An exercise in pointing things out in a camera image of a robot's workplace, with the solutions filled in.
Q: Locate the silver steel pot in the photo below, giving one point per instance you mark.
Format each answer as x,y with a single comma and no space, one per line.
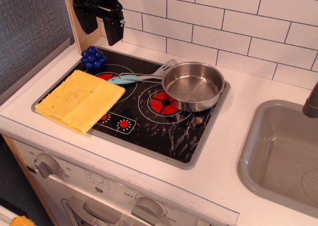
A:
193,86

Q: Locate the grey timer knob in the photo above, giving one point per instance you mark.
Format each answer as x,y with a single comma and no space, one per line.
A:
46,165

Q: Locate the grey faucet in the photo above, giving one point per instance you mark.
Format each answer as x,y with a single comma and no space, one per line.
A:
310,108

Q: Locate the grey sink basin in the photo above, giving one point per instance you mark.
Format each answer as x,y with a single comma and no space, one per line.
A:
279,159

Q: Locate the grey oven door handle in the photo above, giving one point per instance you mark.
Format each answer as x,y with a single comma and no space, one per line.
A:
98,214

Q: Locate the yellow folded cloth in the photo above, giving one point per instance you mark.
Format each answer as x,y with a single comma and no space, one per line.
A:
80,101

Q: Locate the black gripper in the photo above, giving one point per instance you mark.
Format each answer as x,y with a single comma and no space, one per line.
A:
86,12

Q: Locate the blue plastic grapes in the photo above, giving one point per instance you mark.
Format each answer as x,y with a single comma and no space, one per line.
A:
92,58

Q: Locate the grey oven knob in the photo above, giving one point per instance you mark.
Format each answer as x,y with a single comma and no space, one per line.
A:
147,210

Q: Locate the orange cloth at corner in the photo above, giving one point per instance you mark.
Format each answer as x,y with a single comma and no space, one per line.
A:
21,221

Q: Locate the black toy stovetop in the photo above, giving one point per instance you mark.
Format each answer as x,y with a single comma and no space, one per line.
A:
144,120

